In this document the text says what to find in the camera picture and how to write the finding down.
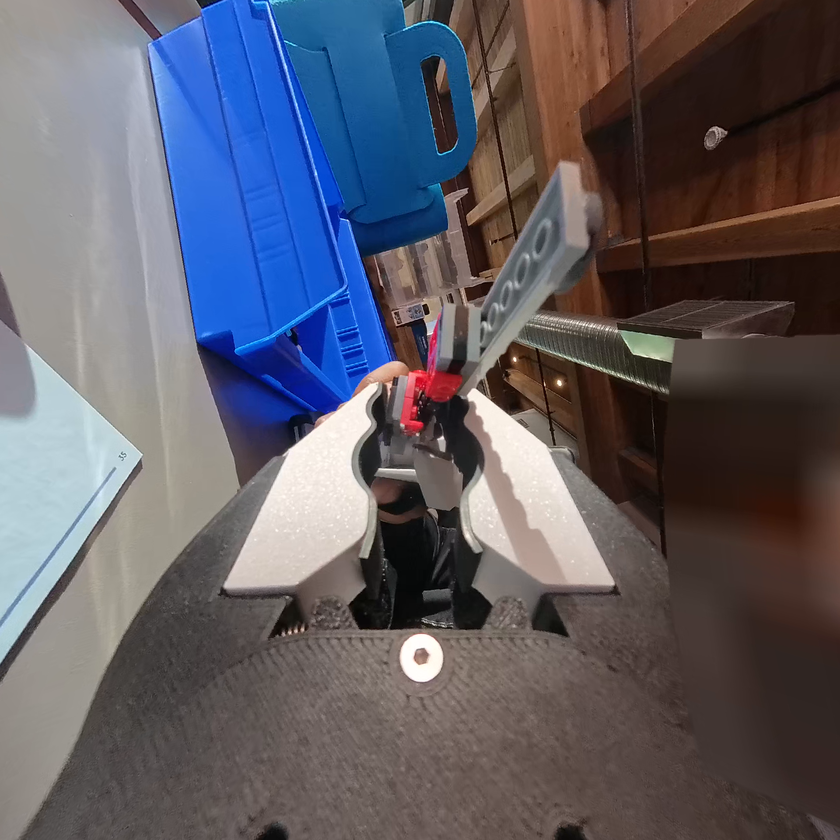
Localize teal carrier with handle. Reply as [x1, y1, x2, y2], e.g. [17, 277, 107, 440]
[269, 0, 478, 258]

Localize dark vent grille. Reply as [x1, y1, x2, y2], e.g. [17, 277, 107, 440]
[617, 298, 796, 337]

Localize long grey black brick assembly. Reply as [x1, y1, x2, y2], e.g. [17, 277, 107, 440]
[427, 161, 602, 403]

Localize light blue instruction booklet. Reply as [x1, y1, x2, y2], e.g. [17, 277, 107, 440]
[0, 318, 144, 665]

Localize clear plastic organiser boxes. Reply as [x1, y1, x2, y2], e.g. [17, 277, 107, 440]
[375, 226, 475, 312]

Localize small red brick assembly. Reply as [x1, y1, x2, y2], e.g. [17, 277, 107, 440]
[392, 369, 439, 435]

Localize person's right hand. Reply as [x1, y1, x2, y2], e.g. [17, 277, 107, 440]
[314, 360, 411, 429]

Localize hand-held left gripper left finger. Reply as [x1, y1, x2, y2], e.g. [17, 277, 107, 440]
[223, 383, 388, 623]

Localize silver ventilation duct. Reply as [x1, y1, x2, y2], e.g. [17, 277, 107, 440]
[515, 310, 677, 396]

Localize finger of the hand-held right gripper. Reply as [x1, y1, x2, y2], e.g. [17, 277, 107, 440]
[375, 451, 465, 513]

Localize blue plastic bin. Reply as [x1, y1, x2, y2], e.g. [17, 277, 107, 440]
[147, 0, 398, 411]

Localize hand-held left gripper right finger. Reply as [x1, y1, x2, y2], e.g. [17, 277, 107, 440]
[458, 394, 619, 614]

